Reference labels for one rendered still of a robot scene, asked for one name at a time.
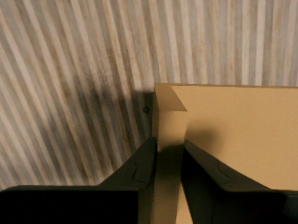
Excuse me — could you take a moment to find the tan wooden tray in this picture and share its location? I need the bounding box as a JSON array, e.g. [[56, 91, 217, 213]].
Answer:
[[150, 83, 298, 224]]

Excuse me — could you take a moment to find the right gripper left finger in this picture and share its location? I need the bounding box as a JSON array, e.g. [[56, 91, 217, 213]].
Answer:
[[0, 137, 157, 224]]

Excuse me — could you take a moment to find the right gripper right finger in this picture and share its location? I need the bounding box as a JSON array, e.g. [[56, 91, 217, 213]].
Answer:
[[181, 139, 298, 224]]

